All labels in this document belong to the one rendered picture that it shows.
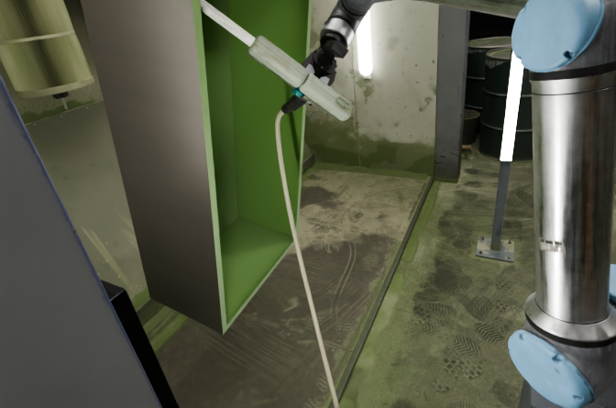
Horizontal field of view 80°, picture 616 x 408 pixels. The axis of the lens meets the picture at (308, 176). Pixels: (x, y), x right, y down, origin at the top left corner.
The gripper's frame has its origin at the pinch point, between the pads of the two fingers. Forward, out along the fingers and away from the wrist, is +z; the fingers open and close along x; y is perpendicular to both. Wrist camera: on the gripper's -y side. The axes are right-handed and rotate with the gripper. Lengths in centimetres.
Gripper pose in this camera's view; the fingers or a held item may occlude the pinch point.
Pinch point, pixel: (306, 93)
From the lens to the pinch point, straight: 100.7
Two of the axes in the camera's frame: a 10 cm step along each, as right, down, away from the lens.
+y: -4.4, 1.0, 8.9
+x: -7.9, -5.1, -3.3
